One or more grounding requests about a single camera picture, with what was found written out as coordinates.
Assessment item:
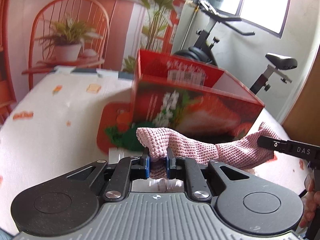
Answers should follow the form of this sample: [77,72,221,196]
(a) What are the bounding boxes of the white face mask package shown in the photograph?
[108,146,186,194]

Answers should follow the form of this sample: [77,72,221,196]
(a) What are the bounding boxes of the pink knitted cloth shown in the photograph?
[136,122,279,179]

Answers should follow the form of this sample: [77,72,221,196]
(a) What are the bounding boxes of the black glove grey fingertips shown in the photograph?
[199,134,237,144]

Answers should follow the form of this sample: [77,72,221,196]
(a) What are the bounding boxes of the printed living room backdrop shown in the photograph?
[1,0,185,121]

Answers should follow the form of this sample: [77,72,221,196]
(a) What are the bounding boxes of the patterned white tablecloth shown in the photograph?
[0,65,311,235]

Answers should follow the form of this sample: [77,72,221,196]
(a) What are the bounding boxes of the green tasselled leaf cloth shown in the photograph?
[104,121,156,152]

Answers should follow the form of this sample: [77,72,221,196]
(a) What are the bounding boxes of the person's right hand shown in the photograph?
[299,173,320,228]

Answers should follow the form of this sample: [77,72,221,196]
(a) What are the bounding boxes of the black exercise bike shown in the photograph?
[172,0,299,96]

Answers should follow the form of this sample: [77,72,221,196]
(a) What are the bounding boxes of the red strawberry cardboard box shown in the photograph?
[131,50,265,138]

